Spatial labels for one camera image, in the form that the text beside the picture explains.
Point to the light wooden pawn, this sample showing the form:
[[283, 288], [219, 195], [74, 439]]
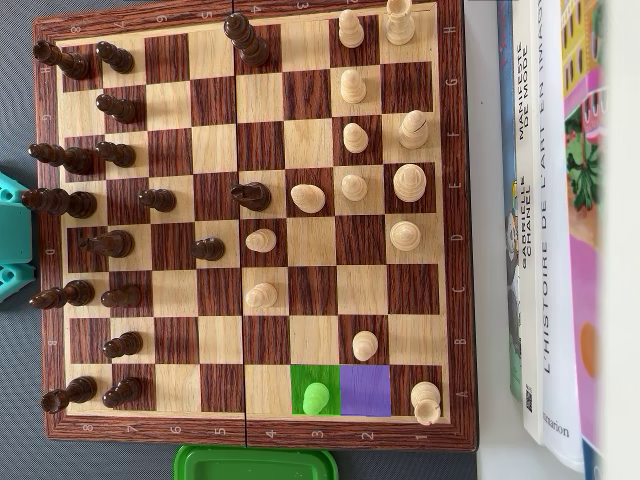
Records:
[[260, 240], [354, 188], [351, 31], [261, 295], [353, 87], [365, 345], [355, 139], [316, 398]]

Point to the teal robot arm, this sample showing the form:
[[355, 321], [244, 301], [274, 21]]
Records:
[[15, 235]]

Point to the dark wooden knight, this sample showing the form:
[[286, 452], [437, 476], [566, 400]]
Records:
[[112, 243], [254, 195]]

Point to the light wooden king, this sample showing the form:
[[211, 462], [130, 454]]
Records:
[[409, 183]]

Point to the dark wooden pawn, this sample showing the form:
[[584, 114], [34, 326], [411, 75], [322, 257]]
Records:
[[119, 108], [124, 297], [125, 344], [160, 199], [124, 391], [117, 58], [211, 249], [119, 153]]

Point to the wooden folding chessboard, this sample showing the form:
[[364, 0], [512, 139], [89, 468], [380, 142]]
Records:
[[215, 150]]

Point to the light wooden rook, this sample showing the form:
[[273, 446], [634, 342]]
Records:
[[425, 400], [400, 25]]

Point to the blue spine book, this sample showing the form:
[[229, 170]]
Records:
[[507, 150]]

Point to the dark wooden queen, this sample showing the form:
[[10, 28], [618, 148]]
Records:
[[247, 41]]

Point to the white Gabrielle Chanel book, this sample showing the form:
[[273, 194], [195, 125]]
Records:
[[531, 300]]

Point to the white art history book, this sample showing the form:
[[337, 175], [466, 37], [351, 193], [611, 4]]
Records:
[[555, 250]]

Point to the green plastic lid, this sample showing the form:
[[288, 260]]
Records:
[[250, 465]]

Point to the dark wooden bishop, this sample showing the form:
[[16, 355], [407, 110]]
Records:
[[70, 294], [70, 159]]

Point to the dark wooden king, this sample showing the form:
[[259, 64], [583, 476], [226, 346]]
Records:
[[65, 202]]

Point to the pink colourful book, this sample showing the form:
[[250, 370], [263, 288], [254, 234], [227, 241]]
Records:
[[582, 280]]

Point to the dark wooden rook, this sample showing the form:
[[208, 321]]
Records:
[[70, 61], [72, 393]]

